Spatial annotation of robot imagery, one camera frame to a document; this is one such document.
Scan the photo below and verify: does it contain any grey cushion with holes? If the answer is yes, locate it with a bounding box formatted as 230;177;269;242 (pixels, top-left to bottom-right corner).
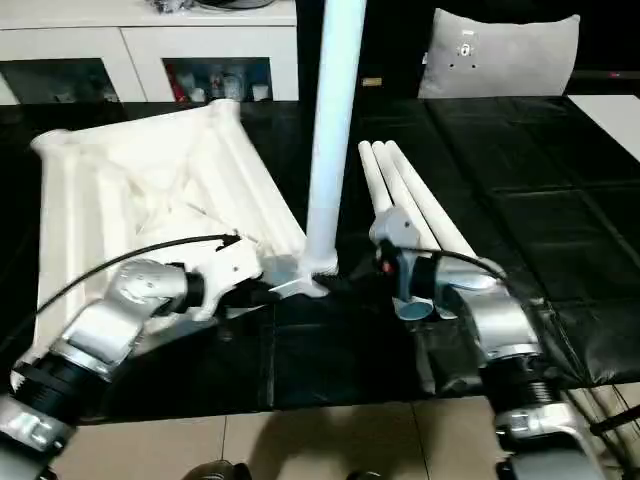
417;7;582;100

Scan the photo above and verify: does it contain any white cabinet with glass doors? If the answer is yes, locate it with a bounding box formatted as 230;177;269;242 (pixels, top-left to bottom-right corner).
0;0;301;106

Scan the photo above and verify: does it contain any white plastic table top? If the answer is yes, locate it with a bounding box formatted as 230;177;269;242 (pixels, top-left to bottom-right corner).
28;98;342;362

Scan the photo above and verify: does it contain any white board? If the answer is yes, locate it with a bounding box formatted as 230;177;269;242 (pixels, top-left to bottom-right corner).
567;93;640;164

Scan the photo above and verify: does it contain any black floor stand foot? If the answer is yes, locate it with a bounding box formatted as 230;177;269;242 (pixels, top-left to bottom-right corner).
589;412;640;436

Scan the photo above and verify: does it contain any grey rice cooker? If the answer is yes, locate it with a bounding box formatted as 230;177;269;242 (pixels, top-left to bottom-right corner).
197;0;284;9

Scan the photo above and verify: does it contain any black screen with red light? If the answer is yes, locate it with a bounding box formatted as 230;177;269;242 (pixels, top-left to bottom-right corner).
569;69;640;99

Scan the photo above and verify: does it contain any white plastic upturned table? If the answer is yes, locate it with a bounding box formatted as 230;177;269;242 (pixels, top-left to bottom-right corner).
0;94;640;426

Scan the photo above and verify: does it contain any dark clutter pile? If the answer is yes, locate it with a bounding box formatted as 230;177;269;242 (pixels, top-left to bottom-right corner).
147;0;201;14

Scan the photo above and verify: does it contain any white plastic table leg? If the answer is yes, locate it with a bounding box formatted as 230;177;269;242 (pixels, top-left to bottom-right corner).
372;141;459;321
384;141;476;256
302;0;370;282
357;141;435;322

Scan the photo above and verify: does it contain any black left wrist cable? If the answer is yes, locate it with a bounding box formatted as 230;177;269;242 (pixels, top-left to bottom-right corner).
0;233;241;351

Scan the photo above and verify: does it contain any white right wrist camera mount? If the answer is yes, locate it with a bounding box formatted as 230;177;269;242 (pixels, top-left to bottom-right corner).
368;207;426;306

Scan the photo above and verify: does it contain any black cabinet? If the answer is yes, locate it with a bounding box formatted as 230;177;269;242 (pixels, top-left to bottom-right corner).
294;0;441;101

